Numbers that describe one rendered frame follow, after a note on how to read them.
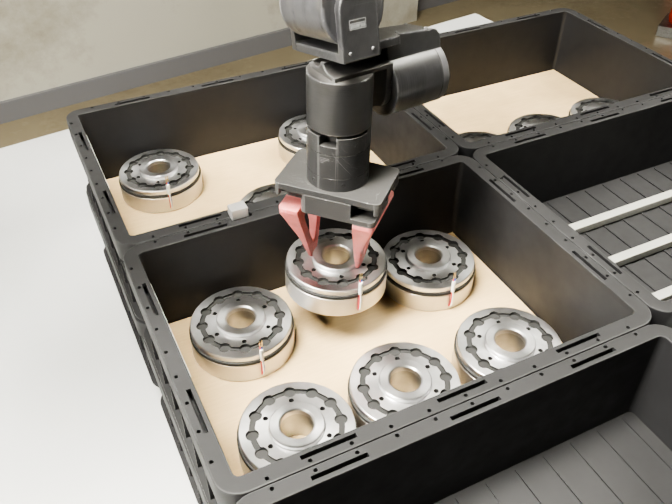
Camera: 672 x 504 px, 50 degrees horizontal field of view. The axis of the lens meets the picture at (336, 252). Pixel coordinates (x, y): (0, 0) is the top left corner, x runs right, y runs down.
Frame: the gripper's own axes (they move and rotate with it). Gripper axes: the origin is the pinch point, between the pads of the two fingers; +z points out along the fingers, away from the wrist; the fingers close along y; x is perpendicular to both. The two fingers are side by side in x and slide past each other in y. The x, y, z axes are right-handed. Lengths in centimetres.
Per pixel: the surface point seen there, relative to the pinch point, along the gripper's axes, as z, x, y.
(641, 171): 7, -40, -30
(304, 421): 6.1, 16.0, -3.1
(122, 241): -1.6, 8.0, 19.3
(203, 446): -1.5, 26.1, 0.5
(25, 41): 63, -145, 175
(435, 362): 5.2, 6.0, -12.3
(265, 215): -1.8, -0.7, 8.0
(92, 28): 63, -166, 160
